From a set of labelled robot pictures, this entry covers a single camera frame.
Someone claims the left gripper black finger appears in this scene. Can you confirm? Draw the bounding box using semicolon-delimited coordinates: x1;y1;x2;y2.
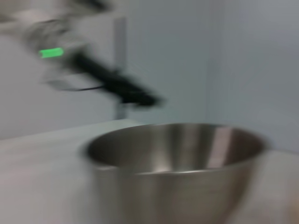
127;80;165;105
119;93;156;107

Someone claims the stainless steel bowl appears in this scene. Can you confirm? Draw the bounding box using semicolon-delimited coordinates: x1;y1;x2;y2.
85;123;267;224

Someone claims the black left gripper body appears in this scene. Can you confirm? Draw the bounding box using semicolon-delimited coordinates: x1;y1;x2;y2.
67;51;132;104

